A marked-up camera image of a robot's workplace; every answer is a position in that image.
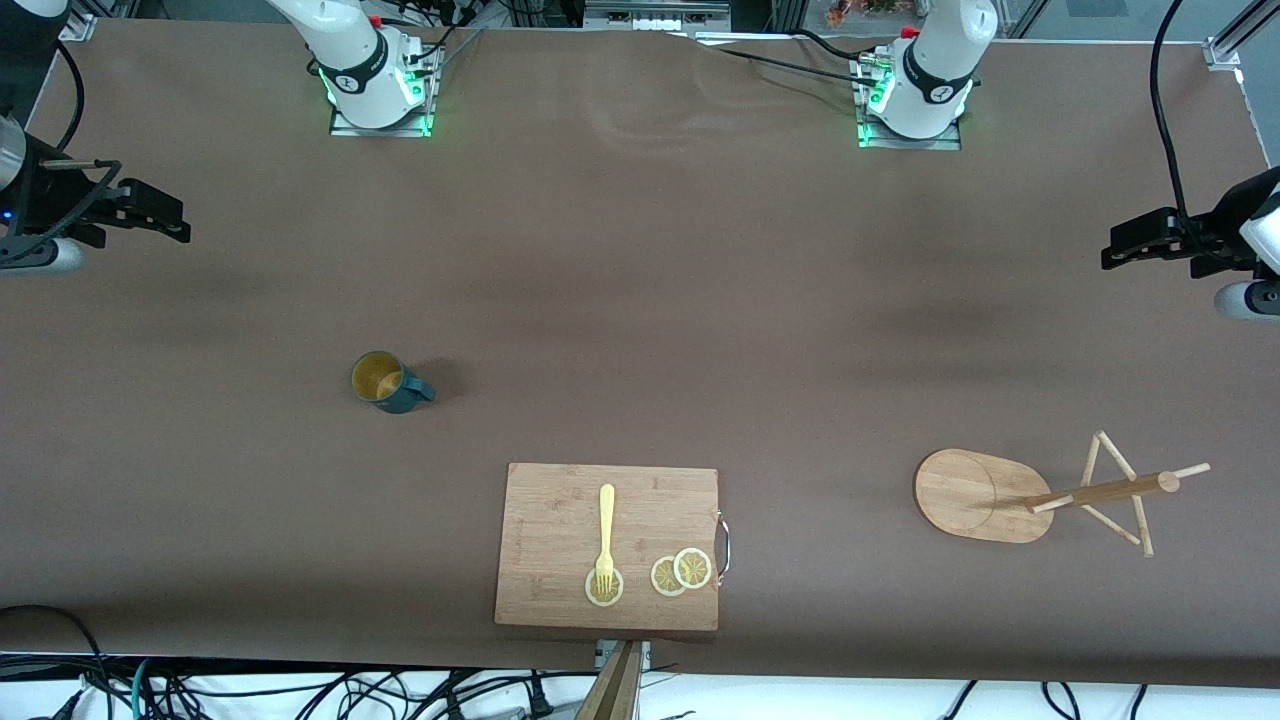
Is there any dark teal ribbed cup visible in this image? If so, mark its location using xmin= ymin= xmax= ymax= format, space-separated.
xmin=350 ymin=350 xmax=438 ymax=416

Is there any wooden cup rack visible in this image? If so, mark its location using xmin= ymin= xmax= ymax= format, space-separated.
xmin=913 ymin=430 xmax=1212 ymax=559

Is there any brown table mat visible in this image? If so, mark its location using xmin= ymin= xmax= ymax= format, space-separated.
xmin=0 ymin=18 xmax=1280 ymax=691

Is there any bamboo cutting board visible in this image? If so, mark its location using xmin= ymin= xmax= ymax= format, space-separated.
xmin=494 ymin=462 xmax=721 ymax=633

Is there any yellow plastic fork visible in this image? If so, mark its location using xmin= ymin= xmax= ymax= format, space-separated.
xmin=594 ymin=484 xmax=618 ymax=597

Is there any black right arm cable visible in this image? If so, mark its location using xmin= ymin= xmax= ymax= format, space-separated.
xmin=0 ymin=40 xmax=124 ymax=269

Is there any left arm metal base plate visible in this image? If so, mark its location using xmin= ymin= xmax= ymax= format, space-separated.
xmin=855 ymin=55 xmax=964 ymax=152

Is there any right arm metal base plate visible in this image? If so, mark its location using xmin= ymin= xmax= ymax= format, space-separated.
xmin=328 ymin=40 xmax=439 ymax=139

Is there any teal cable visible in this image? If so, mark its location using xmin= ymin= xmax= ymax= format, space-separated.
xmin=130 ymin=658 xmax=161 ymax=720

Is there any wooden post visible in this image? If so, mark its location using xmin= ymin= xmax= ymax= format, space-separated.
xmin=572 ymin=640 xmax=644 ymax=720

